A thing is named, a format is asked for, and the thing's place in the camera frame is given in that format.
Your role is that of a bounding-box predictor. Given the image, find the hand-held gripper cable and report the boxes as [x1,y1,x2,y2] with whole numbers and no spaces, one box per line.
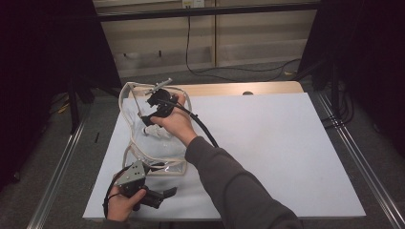
[102,164,133,220]
[157,98,221,149]

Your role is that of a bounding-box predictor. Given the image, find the white shuttlecock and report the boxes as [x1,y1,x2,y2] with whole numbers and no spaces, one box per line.
[142,124,172,139]

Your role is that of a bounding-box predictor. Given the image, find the person's right hand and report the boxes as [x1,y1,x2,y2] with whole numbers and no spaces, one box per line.
[149,93,199,148]

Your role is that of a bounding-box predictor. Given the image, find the metal floor rail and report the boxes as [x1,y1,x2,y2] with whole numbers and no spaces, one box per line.
[27,104,92,229]
[316,92,405,229]

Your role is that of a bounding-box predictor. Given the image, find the dark curtain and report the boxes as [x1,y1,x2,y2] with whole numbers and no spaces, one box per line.
[0,0,122,192]
[297,0,405,156]

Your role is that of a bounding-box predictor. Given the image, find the yellow floor item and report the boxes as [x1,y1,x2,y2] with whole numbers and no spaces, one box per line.
[56,101,71,115]

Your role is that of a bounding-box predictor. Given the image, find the right hand-held gripper cable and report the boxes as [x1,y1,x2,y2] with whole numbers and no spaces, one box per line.
[157,98,221,149]

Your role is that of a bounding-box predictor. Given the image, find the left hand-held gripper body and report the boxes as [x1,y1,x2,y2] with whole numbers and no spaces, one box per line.
[113,159,163,212]

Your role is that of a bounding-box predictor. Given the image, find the person's left hand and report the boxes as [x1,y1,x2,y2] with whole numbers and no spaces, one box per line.
[106,185,148,222]

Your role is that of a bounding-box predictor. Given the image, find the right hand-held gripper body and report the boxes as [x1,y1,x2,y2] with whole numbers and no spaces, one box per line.
[144,77,180,119]

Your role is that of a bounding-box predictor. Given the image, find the left hand-held gripper cable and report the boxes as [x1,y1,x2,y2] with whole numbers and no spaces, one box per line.
[102,164,133,220]

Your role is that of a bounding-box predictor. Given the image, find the white table cover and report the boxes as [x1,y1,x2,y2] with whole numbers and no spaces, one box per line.
[82,93,367,221]

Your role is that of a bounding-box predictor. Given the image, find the white wall socket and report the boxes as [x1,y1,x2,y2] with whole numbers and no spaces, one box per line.
[181,0,205,9]

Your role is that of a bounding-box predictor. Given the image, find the black floor cable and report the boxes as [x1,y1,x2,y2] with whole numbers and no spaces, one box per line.
[185,15,302,83]

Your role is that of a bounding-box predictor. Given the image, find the black metal stand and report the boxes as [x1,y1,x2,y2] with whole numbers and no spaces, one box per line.
[295,56,342,118]
[68,75,96,135]

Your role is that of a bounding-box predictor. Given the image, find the black horizontal bar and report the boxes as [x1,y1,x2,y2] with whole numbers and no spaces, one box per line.
[95,2,323,23]

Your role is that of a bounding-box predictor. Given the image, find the clear plastic bag beige trim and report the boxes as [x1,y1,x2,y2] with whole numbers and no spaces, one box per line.
[117,80,194,177]

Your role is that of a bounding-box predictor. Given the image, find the bundle of black cables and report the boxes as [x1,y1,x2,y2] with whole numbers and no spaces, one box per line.
[319,80,355,130]

